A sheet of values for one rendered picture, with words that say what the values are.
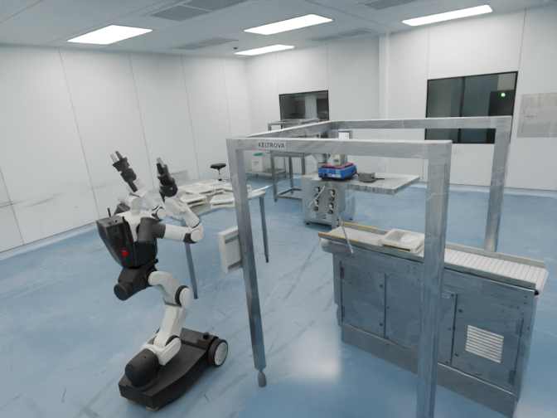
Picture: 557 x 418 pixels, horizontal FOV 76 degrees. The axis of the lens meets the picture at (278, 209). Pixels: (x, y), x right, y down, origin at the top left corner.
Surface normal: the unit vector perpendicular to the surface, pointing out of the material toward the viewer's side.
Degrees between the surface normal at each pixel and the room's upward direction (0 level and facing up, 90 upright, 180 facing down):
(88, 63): 90
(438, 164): 90
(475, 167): 90
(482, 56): 90
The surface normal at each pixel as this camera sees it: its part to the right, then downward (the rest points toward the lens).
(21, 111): 0.81, 0.11
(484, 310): -0.68, 0.26
